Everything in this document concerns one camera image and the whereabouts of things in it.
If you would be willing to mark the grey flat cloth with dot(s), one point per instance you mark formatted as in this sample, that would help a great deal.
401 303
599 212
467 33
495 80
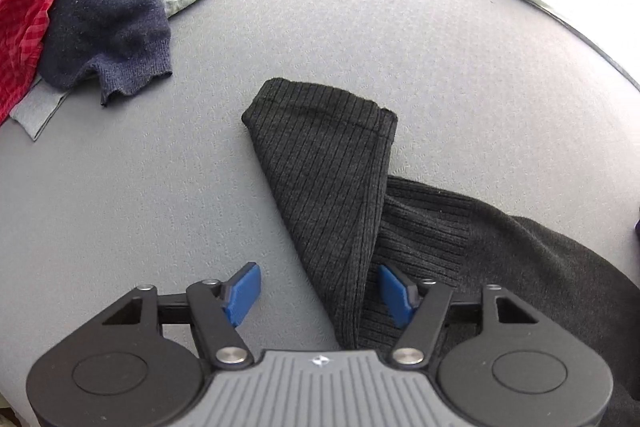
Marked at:
37 109

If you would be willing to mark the black ribbed sweater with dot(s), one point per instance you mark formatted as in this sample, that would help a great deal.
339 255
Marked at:
325 187

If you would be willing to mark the grey mat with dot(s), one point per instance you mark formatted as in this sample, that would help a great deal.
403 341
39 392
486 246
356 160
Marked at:
310 37

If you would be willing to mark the navy knit sweater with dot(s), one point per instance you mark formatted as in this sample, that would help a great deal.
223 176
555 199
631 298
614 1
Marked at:
107 22

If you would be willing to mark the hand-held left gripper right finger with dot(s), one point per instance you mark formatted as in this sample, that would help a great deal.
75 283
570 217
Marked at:
394 296

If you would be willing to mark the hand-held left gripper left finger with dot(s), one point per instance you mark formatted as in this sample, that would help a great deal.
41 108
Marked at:
243 293

